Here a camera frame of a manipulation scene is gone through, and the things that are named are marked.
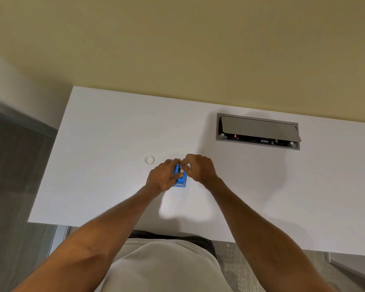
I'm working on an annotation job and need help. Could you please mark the person's white shirt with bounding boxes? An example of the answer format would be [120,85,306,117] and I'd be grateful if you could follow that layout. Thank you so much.
[94,238,234,292]

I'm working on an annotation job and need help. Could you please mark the grey desk power outlet box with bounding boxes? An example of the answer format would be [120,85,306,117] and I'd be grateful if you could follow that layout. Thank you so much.
[216,113,302,150]

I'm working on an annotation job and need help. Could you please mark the blue plastic device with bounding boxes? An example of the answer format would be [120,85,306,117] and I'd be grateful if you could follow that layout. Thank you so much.
[172,164,188,188]

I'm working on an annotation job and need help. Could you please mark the person's right hand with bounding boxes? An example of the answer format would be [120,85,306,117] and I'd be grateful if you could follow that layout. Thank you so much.
[181,154,218,186]

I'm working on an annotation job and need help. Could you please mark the person's dark trousers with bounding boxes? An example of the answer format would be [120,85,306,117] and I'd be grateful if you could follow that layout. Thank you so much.
[128,230,217,259]

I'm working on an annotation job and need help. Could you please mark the person's left hand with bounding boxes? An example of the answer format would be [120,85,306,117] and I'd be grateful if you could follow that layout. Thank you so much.
[145,159,185,192]

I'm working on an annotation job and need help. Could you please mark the person's right forearm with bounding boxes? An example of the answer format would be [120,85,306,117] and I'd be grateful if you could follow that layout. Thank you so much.
[204,177,336,292]

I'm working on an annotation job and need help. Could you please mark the person's left forearm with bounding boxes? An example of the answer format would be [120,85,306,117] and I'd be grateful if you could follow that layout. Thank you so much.
[11,185,162,292]

